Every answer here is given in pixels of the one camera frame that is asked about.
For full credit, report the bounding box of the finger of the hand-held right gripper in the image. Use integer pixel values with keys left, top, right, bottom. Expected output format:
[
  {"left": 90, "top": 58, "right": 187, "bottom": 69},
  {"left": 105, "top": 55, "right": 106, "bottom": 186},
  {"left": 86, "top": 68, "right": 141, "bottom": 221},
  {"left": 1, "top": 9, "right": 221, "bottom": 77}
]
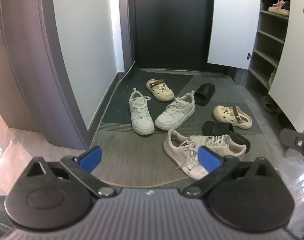
[{"left": 280, "top": 128, "right": 304, "bottom": 154}]

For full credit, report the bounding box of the plain white cabinet door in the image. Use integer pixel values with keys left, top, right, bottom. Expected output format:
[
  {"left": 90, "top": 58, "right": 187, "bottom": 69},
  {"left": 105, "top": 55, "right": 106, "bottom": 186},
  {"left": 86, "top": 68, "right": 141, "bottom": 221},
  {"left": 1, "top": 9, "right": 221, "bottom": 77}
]
[{"left": 207, "top": 0, "right": 262, "bottom": 70}]

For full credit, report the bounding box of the grey green entry mat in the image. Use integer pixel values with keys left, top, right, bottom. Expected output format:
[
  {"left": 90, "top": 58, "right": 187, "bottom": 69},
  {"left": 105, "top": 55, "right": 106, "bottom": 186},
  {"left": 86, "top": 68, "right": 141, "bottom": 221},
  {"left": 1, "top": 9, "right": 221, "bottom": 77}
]
[{"left": 88, "top": 66, "right": 288, "bottom": 188}]

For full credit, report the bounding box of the beige lace-up sneaker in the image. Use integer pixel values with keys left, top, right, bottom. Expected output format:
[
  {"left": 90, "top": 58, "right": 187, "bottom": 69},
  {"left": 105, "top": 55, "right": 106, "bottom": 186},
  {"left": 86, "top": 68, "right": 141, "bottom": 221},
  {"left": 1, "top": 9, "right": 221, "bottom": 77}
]
[
  {"left": 192, "top": 134, "right": 247, "bottom": 161},
  {"left": 163, "top": 128, "right": 210, "bottom": 181}
]

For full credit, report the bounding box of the grey shoe cabinet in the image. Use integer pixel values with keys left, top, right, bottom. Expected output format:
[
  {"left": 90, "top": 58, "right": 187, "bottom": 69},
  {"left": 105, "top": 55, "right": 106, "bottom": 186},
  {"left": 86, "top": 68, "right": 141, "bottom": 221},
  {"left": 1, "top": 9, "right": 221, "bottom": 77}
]
[{"left": 247, "top": 0, "right": 294, "bottom": 117}]

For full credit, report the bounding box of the light green shoe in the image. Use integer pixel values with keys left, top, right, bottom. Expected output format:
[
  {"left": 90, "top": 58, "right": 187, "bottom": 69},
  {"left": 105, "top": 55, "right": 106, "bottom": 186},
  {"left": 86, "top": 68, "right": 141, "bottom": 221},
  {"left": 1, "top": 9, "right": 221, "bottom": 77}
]
[{"left": 268, "top": 67, "right": 278, "bottom": 89}]

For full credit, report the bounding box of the grey green shoe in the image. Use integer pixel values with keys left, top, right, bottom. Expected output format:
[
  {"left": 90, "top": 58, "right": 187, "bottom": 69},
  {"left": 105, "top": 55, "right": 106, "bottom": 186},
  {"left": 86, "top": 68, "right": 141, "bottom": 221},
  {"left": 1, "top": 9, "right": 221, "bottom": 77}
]
[{"left": 262, "top": 94, "right": 276, "bottom": 113}]

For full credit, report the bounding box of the white cabinet door round handle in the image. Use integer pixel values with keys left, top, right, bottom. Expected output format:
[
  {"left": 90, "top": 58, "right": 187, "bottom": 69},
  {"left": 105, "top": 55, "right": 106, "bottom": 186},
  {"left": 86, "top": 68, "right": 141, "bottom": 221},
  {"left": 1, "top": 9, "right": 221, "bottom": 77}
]
[{"left": 268, "top": 0, "right": 304, "bottom": 133}]

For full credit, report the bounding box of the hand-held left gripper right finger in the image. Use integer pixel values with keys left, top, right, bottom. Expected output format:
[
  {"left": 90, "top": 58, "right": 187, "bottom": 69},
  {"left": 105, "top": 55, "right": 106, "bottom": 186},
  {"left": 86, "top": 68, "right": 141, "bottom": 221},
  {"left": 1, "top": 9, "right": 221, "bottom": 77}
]
[{"left": 184, "top": 145, "right": 280, "bottom": 197}]

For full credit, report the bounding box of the cream pink sandal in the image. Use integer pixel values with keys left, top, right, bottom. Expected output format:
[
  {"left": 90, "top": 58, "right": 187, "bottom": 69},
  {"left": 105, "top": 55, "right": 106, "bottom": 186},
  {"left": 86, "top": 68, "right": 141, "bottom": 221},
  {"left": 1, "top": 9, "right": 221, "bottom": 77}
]
[{"left": 268, "top": 0, "right": 290, "bottom": 16}]

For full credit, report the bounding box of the dark front door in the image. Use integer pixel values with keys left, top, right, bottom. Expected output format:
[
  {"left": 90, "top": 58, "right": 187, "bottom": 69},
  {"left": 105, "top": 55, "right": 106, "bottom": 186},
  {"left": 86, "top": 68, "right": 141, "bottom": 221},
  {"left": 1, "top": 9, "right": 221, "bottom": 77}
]
[{"left": 128, "top": 0, "right": 236, "bottom": 75}]

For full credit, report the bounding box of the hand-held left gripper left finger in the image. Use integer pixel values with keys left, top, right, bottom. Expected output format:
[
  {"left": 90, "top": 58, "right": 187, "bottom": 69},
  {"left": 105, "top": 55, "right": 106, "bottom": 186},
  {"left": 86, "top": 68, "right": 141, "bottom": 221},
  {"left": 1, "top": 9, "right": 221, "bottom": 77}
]
[{"left": 25, "top": 145, "right": 116, "bottom": 198}]

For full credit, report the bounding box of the white lace-up sneaker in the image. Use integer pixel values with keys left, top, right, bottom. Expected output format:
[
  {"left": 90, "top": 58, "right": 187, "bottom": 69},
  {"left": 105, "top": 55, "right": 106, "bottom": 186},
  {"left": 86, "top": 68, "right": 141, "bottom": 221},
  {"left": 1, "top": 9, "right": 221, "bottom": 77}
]
[
  {"left": 129, "top": 88, "right": 155, "bottom": 136},
  {"left": 155, "top": 91, "right": 195, "bottom": 131}
]

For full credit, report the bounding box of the black slide sandal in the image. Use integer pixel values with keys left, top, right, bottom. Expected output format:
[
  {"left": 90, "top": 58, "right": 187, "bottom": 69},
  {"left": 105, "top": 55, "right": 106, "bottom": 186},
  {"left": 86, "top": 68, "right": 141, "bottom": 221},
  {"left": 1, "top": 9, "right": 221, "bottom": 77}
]
[
  {"left": 201, "top": 120, "right": 251, "bottom": 153},
  {"left": 194, "top": 83, "right": 215, "bottom": 106}
]

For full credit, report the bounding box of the cream clog brown strap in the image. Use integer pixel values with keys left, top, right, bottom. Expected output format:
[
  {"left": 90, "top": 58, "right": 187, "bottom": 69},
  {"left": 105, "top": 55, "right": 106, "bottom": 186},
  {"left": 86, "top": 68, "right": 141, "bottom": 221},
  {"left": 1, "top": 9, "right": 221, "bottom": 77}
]
[
  {"left": 146, "top": 79, "right": 175, "bottom": 102},
  {"left": 213, "top": 105, "right": 253, "bottom": 130}
]

